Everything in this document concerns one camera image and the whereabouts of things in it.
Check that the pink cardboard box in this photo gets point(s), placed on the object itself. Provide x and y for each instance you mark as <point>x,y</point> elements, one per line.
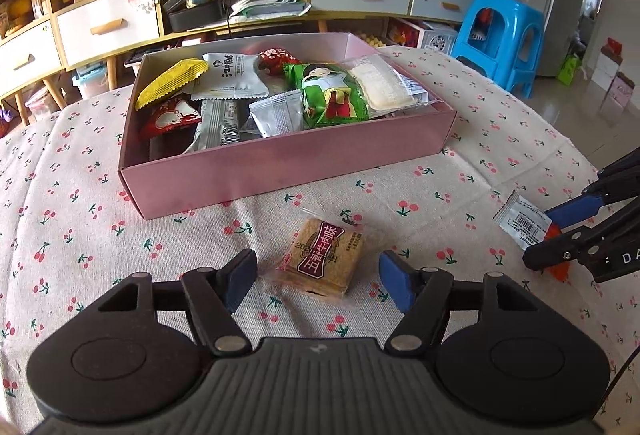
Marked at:
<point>275,170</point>

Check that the grey wafer snack packet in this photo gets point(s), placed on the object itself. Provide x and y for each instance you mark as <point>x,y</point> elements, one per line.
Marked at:
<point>212,130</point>

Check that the wooden cabinet with white drawers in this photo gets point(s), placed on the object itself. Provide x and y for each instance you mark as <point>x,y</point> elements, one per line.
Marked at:
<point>100,27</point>

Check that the blue plastic stool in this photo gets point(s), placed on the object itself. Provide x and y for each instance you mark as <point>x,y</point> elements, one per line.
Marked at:
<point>500,10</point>

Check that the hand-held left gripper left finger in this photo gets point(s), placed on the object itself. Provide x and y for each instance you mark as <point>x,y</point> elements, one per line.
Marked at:
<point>240,280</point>

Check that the green paper bag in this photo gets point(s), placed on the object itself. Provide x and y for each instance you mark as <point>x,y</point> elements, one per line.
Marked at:
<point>569,69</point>

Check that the stack of cardboard boxes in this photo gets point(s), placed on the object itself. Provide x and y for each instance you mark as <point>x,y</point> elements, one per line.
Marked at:
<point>617,80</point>

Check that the yellow snack packet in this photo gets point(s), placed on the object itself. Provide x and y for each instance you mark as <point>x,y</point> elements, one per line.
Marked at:
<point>170,82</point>

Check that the black storage box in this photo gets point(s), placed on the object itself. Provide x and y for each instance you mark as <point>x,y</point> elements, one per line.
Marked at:
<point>195,12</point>

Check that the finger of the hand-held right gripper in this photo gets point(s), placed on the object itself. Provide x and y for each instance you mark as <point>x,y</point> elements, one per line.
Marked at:
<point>575,212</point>
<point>555,250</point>

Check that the brown biscuit packet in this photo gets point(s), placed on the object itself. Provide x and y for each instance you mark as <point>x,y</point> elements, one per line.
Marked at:
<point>320,255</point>

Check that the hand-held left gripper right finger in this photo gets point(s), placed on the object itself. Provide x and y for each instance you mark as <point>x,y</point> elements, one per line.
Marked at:
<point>397,280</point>

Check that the black keyboard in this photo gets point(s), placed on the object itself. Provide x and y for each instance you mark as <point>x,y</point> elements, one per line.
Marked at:
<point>150,55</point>

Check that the white and grey snack packet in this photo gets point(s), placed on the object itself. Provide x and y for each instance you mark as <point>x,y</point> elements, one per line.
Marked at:
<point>230,75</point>

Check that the green snack packet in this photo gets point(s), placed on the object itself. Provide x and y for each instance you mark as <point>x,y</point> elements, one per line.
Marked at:
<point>330,95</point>

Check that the red snack packet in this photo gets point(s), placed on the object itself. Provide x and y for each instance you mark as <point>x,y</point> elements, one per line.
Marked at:
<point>275,60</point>
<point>170,117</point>

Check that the clear white cake packet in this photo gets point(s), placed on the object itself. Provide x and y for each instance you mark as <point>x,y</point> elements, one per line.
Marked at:
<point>382,87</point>

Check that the white toy box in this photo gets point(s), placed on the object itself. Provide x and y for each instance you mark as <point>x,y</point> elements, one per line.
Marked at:
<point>430,37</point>

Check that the yellow egg tray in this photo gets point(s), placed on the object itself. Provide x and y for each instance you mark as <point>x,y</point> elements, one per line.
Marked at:
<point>376,40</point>

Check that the red-orange and white snack packet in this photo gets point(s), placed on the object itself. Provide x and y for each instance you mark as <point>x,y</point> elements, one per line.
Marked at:
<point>520,220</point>

